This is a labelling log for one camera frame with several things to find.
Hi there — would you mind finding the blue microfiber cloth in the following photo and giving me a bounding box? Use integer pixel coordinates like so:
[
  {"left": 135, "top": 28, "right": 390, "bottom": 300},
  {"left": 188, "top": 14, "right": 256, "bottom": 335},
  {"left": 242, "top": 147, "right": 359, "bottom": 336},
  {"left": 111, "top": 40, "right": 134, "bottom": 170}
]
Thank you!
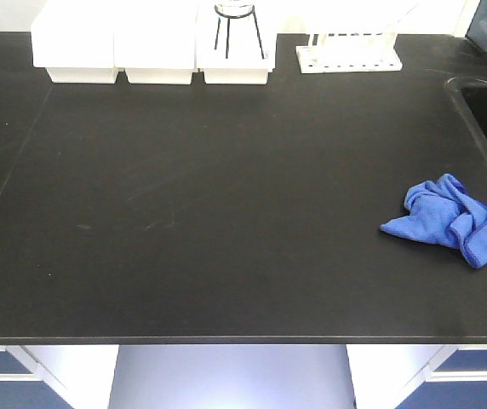
[{"left": 380, "top": 174, "right": 487, "bottom": 268}]

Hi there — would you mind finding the white test tube rack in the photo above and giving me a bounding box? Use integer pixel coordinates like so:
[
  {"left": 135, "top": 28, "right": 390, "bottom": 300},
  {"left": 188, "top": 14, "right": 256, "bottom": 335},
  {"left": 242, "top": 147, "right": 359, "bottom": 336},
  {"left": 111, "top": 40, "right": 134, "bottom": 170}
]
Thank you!
[{"left": 295, "top": 0, "right": 421, "bottom": 75}]

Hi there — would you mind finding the right white storage box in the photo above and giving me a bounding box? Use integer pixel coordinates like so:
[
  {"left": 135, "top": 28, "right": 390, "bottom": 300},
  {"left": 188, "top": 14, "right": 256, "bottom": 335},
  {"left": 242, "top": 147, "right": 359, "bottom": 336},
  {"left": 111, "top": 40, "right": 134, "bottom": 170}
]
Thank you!
[{"left": 196, "top": 1, "right": 277, "bottom": 84}]

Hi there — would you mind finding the white storage box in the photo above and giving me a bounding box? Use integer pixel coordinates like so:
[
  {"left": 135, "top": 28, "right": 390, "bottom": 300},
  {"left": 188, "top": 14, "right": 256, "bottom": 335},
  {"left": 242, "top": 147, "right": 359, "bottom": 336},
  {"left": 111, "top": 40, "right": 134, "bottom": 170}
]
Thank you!
[
  {"left": 31, "top": 1, "right": 118, "bottom": 84},
  {"left": 196, "top": 1, "right": 277, "bottom": 84},
  {"left": 114, "top": 1, "right": 198, "bottom": 85}
]

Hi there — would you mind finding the middle white storage box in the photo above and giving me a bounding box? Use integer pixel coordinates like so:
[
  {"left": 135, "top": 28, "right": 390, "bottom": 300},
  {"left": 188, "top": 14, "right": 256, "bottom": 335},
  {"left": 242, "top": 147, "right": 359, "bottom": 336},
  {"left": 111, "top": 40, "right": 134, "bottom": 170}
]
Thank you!
[{"left": 114, "top": 1, "right": 198, "bottom": 85}]

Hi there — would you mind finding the left white storage box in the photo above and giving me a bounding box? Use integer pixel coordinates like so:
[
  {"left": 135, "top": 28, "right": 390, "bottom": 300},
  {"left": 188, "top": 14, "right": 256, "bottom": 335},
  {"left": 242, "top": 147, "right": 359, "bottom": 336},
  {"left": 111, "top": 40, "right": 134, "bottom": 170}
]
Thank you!
[{"left": 31, "top": 1, "right": 118, "bottom": 84}]

